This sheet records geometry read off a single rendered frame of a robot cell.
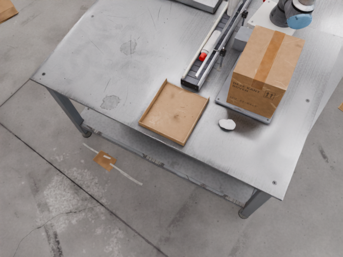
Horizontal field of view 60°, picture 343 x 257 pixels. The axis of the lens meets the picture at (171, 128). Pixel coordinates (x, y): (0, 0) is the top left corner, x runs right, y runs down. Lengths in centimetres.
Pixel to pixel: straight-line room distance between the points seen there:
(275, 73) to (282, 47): 15
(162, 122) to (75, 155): 113
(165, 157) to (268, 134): 83
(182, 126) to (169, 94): 21
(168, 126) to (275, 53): 61
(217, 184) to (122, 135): 77
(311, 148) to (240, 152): 115
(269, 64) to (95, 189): 157
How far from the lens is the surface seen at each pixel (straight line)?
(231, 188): 208
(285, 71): 142
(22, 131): 280
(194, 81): 162
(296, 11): 169
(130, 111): 161
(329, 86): 183
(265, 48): 148
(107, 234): 230
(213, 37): 174
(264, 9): 198
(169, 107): 159
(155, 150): 215
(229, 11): 190
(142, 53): 182
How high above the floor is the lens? 222
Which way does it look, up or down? 65 degrees down
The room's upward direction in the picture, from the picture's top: 6 degrees counter-clockwise
